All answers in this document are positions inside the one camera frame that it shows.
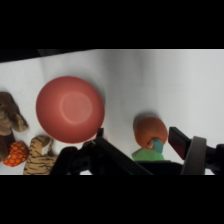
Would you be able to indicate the orange spotted plush toy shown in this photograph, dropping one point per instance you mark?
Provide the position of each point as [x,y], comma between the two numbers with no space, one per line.
[15,154]

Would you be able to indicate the brown plush toy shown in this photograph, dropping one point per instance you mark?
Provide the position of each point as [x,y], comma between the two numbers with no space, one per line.
[8,115]

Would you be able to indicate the green triangle block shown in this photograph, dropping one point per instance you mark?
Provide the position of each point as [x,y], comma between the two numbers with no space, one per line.
[146,156]

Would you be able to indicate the tiger striped plush toy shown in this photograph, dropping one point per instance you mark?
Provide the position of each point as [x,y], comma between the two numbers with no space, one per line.
[37,158]

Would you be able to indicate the pink bowl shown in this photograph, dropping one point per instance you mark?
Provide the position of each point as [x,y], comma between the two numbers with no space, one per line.
[70,109]

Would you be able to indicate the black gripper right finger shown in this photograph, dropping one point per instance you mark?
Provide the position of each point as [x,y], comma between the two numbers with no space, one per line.
[181,144]

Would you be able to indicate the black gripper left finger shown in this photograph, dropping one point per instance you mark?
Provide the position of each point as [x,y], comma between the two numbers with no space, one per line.
[116,156]

